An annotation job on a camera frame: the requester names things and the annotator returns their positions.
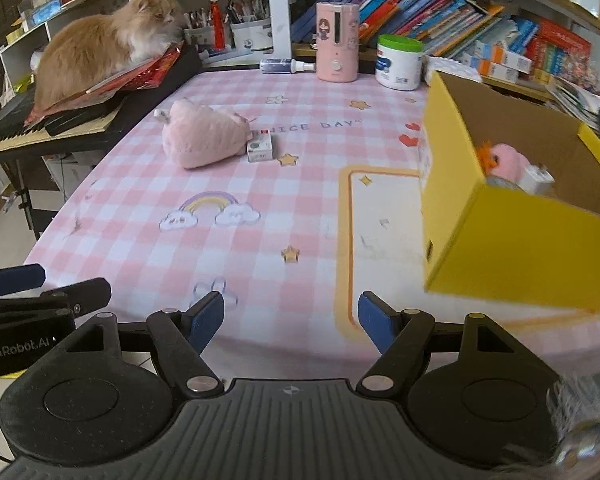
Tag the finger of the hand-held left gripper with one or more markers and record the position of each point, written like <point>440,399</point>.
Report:
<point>87,295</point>
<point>17,279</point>

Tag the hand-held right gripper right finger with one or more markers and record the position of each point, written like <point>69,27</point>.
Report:
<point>375,317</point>

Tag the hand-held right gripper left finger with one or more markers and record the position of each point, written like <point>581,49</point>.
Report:
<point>205,320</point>

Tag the yellow cardboard box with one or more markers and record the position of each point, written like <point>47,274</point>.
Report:
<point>500,245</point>

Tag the black keyboard stand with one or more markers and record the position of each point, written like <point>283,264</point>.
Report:
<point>22,195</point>

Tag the black keyboard piano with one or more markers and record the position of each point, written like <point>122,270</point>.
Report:
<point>80,127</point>

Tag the small white card box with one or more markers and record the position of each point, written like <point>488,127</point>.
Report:
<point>260,149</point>

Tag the pink plush toy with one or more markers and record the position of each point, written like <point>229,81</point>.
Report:
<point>200,137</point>

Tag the pink fuzzy toy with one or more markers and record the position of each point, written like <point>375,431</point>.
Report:
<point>510,160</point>

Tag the white power adapter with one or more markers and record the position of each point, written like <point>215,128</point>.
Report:
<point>536,180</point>

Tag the white side shelf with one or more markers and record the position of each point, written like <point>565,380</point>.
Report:
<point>25,47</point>

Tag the orange fluffy cat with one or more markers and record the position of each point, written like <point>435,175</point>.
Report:
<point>95,50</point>

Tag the white jar with green lid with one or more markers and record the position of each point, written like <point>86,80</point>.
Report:
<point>399,67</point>

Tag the white quilted bag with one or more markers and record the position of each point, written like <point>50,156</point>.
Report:
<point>452,67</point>

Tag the small spray bottle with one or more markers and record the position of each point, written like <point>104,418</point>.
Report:
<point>280,65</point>

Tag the orange and white carton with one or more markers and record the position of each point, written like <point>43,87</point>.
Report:
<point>500,74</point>
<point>505,57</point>

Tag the pink humidifier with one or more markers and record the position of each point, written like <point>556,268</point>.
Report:
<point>336,45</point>

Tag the white pen holder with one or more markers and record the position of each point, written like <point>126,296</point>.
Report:
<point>200,36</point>
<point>250,35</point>

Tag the stack of paper booklets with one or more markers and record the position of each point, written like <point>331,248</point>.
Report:
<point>575,97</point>

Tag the white bookshelf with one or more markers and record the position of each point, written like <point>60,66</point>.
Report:
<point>279,10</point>

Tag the stack of red boxes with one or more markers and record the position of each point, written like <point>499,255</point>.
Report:
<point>560,50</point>

